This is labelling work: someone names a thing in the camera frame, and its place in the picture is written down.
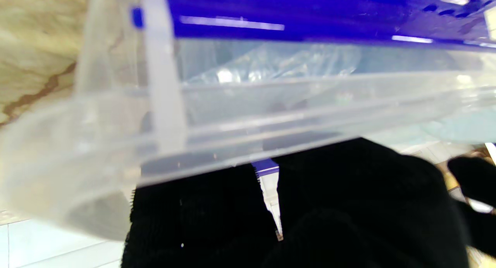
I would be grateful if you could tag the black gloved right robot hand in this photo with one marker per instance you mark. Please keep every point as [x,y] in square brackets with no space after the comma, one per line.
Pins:
[348,206]

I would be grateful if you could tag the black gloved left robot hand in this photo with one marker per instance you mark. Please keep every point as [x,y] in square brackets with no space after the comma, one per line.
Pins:
[478,182]

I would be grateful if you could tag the clear plastic crate blue strips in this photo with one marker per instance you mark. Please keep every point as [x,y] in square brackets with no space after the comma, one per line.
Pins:
[310,12]

